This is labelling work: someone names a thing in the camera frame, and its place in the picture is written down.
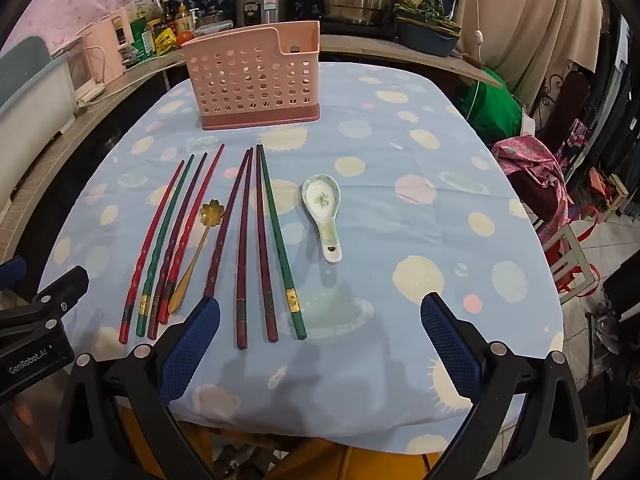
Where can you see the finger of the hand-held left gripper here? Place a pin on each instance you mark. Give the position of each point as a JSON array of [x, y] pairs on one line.
[[12, 271], [55, 295]]

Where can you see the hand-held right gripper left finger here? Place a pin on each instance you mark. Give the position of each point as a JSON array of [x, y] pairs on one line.
[[192, 345]]

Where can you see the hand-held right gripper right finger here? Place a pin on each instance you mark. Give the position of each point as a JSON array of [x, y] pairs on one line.
[[450, 345]]

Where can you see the red and green chopsticks pair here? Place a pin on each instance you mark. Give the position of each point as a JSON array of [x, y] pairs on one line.
[[142, 322]]

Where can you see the green chopstick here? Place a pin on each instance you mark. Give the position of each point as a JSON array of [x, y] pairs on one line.
[[297, 317]]

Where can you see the gold flower-shaped spoon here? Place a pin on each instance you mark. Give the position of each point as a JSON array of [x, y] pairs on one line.
[[209, 214]]

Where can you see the white green ceramic spoon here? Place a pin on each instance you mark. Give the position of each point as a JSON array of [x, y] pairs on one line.
[[320, 197]]

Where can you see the pink perforated utensil holder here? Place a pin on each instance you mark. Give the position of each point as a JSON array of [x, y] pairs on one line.
[[250, 80]]

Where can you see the blue dotted tablecloth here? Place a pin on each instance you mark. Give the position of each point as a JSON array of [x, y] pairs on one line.
[[390, 210]]

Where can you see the white stool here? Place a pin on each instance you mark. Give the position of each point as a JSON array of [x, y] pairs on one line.
[[570, 255]]

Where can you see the white storage box blue lid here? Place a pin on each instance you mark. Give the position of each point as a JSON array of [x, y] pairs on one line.
[[30, 95]]

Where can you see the pink floral cloth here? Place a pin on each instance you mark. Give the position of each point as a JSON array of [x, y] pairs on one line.
[[530, 160]]

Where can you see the white countertop appliance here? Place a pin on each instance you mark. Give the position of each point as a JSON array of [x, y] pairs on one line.
[[85, 67]]

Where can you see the green bag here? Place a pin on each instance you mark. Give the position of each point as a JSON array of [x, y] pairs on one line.
[[492, 105]]

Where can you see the pink kitchen appliance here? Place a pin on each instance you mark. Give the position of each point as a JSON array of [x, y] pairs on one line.
[[107, 42]]

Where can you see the green canister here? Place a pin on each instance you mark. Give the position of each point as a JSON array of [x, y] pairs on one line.
[[140, 37]]

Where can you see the yellow snack packet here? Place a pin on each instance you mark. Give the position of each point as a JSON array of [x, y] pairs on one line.
[[164, 40]]

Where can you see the dark chair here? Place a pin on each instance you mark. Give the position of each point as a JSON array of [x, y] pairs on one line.
[[575, 95]]

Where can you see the red tomato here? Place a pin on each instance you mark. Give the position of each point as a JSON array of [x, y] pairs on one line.
[[185, 40]]

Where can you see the white green carton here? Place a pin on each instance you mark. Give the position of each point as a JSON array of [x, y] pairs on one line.
[[142, 9]]

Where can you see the hanging clothes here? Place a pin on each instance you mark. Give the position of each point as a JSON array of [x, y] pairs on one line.
[[617, 100]]

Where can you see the dark sauce bottle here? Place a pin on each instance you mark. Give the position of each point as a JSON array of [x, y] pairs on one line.
[[167, 10]]

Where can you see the yellow oil bottle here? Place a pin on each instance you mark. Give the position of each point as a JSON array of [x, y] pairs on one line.
[[184, 17]]

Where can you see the blue basin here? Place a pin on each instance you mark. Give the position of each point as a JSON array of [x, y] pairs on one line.
[[425, 40]]

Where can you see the clear food container blue lid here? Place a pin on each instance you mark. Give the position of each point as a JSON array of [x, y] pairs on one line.
[[215, 27]]

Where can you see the small steel pot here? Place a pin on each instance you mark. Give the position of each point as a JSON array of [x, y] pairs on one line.
[[214, 14]]

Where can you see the beige curtain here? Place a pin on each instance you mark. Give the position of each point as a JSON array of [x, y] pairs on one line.
[[530, 25]]

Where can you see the black induction cooker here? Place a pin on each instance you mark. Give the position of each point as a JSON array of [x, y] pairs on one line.
[[350, 29]]

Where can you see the green leafy vegetables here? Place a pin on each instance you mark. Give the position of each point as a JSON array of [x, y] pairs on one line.
[[430, 12]]

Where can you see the steel rice cooker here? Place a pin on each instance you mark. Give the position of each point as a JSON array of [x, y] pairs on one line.
[[265, 2]]

